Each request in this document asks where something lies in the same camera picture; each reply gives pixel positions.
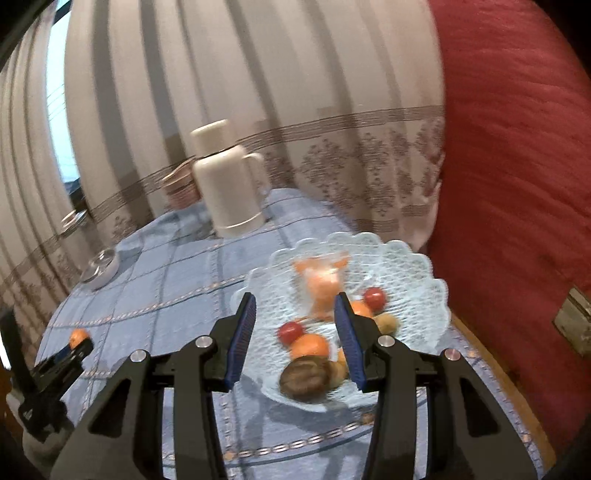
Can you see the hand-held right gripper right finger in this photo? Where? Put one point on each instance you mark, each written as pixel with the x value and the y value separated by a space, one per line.
pixel 348 337

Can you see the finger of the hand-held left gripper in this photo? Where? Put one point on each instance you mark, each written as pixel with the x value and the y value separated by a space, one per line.
pixel 64 362

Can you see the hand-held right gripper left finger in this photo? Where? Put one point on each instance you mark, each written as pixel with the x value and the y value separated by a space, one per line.
pixel 244 337

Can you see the small orange with stem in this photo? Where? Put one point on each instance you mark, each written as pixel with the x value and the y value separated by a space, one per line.
pixel 77 337

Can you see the smooth large orange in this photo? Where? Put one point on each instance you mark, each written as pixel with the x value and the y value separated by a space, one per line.
pixel 361 310

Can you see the small round brown fruit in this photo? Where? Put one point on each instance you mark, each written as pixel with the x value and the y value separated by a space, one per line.
pixel 387 323
pixel 340 369

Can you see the red tomato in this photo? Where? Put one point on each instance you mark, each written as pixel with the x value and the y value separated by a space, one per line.
pixel 291 333
pixel 375 298

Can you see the clear bag of oranges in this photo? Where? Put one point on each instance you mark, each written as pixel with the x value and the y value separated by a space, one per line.
pixel 318 286

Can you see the dark brown round fruit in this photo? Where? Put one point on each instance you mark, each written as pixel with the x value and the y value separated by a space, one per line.
pixel 304 377

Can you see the clear glass fruit plate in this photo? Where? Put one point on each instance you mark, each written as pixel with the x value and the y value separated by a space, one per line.
pixel 406 277

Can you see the blue checked tablecloth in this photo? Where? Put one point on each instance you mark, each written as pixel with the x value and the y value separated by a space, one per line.
pixel 184 286

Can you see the glass kettle with white base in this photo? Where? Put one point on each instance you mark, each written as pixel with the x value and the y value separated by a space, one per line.
pixel 99 270

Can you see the cream thermos flask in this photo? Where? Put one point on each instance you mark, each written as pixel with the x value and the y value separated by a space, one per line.
pixel 226 184

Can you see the glass cup with pink lid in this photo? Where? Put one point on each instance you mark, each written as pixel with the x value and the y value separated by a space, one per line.
pixel 181 187

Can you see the small beige box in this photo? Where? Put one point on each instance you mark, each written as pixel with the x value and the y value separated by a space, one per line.
pixel 575 321

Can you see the red sofa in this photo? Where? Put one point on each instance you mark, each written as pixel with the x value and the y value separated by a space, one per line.
pixel 508 161

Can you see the beige patterned curtain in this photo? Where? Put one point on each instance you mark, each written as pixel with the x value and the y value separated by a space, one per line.
pixel 277 92

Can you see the window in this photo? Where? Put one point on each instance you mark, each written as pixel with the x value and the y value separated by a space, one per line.
pixel 60 115

